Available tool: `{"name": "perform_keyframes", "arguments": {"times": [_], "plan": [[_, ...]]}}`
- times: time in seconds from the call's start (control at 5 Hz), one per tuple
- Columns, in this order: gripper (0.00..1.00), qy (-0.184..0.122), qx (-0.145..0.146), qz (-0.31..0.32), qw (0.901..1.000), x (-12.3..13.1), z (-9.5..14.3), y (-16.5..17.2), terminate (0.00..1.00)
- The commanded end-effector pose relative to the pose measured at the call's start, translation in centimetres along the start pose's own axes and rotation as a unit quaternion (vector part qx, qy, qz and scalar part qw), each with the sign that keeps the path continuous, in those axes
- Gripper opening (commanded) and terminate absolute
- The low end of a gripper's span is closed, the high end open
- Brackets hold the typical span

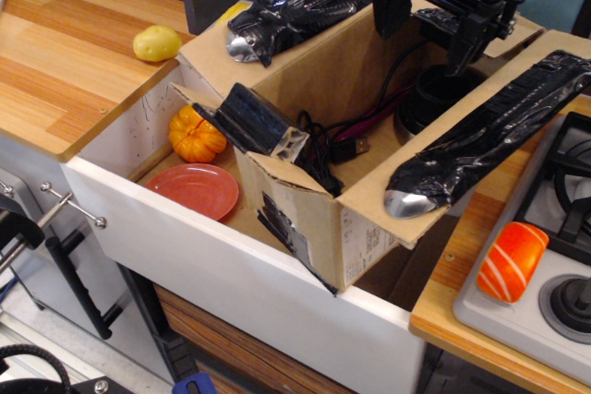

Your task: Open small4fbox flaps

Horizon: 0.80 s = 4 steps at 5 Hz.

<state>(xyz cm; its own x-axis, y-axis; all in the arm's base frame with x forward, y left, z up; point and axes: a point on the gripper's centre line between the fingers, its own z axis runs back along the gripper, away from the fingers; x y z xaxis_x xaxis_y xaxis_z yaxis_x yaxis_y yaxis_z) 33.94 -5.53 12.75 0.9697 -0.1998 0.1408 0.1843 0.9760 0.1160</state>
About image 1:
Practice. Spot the orange toy pumpkin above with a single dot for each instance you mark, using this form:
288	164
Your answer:
193	138

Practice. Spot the white toy sink basin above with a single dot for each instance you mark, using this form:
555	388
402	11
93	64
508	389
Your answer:
236	293

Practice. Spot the black cylindrical object in box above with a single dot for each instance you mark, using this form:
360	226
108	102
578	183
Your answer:
433	94

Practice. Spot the black cabinet handle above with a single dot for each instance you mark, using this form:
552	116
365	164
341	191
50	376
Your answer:
59	251

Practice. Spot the brown cardboard box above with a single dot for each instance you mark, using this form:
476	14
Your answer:
314	138

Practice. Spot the blue clamp handle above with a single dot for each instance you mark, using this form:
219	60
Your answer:
199	383

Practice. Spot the salmon sushi toy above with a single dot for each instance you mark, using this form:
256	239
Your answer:
511	261

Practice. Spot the yellow toy potato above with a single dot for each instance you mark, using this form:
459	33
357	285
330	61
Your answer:
156	43

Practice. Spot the toy stove top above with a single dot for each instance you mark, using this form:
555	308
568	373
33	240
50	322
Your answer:
550	322

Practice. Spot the red plastic plate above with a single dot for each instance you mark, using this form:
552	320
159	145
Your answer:
207	189

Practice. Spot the black taped spoon gripper finger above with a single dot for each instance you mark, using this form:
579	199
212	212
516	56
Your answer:
270	27
443	172

